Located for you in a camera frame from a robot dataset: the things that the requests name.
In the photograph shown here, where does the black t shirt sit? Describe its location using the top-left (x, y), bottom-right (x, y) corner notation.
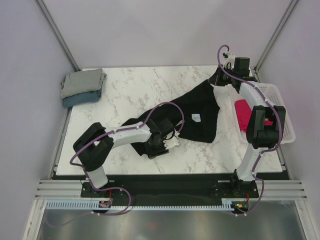
top-left (119, 65), bottom-right (222, 158)

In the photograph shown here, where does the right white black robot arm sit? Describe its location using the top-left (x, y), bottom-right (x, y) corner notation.
top-left (208, 52), bottom-right (286, 197)

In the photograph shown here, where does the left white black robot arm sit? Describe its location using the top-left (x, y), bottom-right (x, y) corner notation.
top-left (73, 118), bottom-right (181, 197)

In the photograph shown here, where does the white plastic basket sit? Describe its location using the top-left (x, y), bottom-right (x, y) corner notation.
top-left (229, 83), bottom-right (296, 144)

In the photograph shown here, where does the pink t shirt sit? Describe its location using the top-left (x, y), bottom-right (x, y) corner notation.
top-left (234, 99), bottom-right (267, 133)

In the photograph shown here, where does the folded blue t shirt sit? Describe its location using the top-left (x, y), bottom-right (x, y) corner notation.
top-left (62, 89), bottom-right (102, 108)

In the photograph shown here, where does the folded grey t shirt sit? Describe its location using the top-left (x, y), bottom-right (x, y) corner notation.
top-left (60, 68), bottom-right (107, 99)

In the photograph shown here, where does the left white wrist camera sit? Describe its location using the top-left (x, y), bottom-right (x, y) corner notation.
top-left (163, 131), bottom-right (181, 150)

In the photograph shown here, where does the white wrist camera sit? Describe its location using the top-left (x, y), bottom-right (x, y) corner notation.
top-left (163, 131), bottom-right (181, 150)
top-left (222, 51), bottom-right (236, 69)

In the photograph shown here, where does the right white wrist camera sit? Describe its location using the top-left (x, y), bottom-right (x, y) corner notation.
top-left (222, 51), bottom-right (236, 69)

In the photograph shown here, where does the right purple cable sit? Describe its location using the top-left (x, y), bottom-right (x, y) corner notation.
top-left (216, 44), bottom-right (265, 217)

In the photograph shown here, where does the purple cable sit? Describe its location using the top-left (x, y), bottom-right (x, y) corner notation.
top-left (216, 44), bottom-right (265, 217)
top-left (69, 101), bottom-right (185, 228)

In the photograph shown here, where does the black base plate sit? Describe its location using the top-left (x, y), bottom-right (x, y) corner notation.
top-left (80, 173), bottom-right (259, 204)

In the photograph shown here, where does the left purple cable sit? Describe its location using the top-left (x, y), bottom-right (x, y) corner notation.
top-left (69, 101), bottom-right (185, 228)

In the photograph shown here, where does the right aluminium corner post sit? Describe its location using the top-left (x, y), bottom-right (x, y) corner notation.
top-left (253, 0), bottom-right (300, 73)

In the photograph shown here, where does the aluminium corner post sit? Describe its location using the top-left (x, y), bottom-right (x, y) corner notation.
top-left (34, 0), bottom-right (81, 72)
top-left (253, 0), bottom-right (300, 73)

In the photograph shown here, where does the aluminium frame rail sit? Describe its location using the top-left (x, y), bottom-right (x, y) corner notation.
top-left (35, 180), bottom-right (307, 200)

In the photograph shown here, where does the white slotted cable duct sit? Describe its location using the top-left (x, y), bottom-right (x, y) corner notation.
top-left (45, 199), bottom-right (234, 211)

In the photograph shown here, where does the left aluminium corner post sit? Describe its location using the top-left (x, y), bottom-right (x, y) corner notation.
top-left (34, 0), bottom-right (81, 72)

